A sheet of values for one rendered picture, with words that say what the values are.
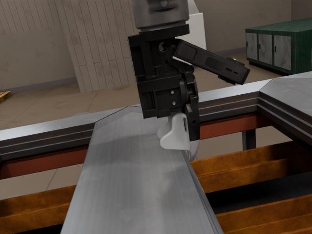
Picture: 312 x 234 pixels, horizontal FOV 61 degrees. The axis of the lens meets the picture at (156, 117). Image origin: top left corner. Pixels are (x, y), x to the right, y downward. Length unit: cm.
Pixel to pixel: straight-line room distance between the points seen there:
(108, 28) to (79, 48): 65
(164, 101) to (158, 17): 11
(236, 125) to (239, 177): 16
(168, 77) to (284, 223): 38
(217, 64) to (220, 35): 642
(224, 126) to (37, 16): 628
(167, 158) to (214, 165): 30
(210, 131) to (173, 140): 36
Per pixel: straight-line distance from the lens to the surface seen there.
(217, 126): 76
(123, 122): 66
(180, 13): 36
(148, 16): 36
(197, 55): 37
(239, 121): 78
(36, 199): 78
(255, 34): 503
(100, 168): 48
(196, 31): 574
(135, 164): 46
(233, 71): 39
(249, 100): 76
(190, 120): 38
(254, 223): 59
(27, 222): 73
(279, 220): 61
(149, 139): 54
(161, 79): 36
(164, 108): 38
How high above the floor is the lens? 109
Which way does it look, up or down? 20 degrees down
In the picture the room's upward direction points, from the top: 10 degrees counter-clockwise
